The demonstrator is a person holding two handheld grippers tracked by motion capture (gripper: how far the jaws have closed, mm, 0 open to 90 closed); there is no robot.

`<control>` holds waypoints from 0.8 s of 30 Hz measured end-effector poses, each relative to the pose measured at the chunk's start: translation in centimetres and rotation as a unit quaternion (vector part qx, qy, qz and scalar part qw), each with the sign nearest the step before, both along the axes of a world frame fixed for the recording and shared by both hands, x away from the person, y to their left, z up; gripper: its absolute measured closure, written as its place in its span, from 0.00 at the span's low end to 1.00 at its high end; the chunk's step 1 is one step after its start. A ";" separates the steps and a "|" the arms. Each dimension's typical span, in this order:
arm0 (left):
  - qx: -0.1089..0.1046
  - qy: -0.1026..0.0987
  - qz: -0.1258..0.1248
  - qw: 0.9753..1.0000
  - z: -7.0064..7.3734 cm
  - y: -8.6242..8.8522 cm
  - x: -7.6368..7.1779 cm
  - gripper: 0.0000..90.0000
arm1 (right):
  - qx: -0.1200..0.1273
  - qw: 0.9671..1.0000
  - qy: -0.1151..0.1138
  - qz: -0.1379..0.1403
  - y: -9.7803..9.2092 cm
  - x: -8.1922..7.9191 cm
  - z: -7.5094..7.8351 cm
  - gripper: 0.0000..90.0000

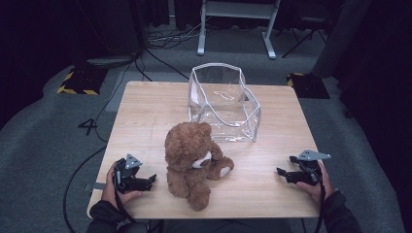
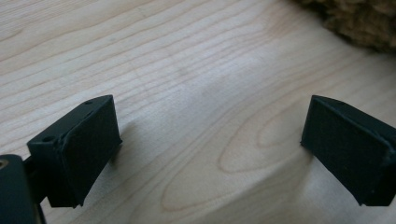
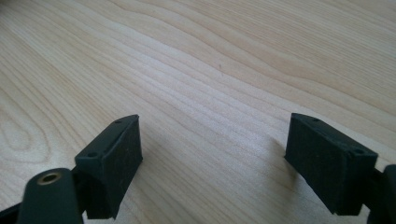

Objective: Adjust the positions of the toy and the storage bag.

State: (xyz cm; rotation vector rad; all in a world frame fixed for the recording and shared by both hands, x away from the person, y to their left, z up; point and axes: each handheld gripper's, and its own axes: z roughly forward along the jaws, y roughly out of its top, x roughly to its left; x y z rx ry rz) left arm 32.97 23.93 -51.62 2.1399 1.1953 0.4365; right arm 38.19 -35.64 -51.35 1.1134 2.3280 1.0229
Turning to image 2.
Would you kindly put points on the brown fluffy plush cloth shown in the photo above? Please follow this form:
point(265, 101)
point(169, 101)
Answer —
point(358, 21)

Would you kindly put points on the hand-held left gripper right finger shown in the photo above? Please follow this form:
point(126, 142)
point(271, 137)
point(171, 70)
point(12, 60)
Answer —
point(345, 149)

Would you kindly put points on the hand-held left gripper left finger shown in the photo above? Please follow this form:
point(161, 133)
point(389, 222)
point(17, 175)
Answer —
point(84, 146)

